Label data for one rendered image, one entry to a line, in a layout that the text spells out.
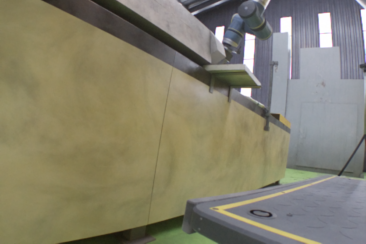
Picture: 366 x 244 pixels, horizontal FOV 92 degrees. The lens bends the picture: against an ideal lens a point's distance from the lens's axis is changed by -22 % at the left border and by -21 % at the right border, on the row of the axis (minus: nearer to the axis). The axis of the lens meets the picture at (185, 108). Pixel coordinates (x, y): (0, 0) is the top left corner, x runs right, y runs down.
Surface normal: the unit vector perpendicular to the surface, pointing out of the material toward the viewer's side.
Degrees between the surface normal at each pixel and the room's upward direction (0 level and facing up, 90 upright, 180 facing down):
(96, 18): 90
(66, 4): 90
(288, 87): 90
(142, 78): 90
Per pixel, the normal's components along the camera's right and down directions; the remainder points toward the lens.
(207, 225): -0.73, -0.21
